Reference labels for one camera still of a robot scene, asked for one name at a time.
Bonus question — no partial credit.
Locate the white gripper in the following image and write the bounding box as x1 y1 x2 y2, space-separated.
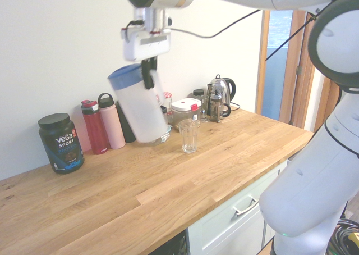
121 27 173 91

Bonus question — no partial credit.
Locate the translucent pitcher blue lid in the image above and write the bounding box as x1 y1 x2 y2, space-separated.
107 63 169 144

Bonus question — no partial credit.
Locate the pink water bottle black cap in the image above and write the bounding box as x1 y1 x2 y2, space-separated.
97 92 126 150

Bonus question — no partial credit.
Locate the red water bottle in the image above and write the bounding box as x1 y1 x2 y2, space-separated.
81 99 109 156

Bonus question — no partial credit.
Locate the tall jar red checkered lid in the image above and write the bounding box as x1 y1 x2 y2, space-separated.
162 92 173 110

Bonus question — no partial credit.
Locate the cereal container white red lid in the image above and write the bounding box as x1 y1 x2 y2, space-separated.
170 98 203 133

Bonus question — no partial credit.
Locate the black shaker bottle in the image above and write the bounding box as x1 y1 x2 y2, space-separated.
115 101 137 144

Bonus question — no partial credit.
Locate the clear glass mug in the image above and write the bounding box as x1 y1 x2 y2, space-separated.
199 95 211 124

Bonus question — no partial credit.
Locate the glass container teal clip lid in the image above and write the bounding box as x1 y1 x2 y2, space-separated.
151 124 173 147

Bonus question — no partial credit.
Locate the stainless steel electric kettle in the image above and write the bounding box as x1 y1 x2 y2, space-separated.
206 74 237 113

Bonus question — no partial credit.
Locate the glass french press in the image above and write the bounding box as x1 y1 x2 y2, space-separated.
208 83 232 124

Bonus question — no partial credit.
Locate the clear drinking glass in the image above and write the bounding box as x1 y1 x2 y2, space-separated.
178 118 201 154

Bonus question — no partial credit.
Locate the black protein powder tub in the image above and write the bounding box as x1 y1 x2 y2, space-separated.
37 112 86 175

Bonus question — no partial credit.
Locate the white cabinet drawer front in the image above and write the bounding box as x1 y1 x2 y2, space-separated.
188 158 290 255

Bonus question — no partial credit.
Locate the black steel dishwasher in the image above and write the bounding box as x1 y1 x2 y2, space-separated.
152 229 190 255

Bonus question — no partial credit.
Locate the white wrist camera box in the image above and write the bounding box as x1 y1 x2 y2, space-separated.
133 7 147 26

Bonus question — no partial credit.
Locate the wooden door frame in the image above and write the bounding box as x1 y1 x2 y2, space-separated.
254 9 342 133

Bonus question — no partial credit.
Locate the metal drawer handle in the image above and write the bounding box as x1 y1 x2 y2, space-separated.
232 197 260 217

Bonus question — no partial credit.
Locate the black cable coil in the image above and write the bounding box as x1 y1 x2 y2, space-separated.
329 218 359 255

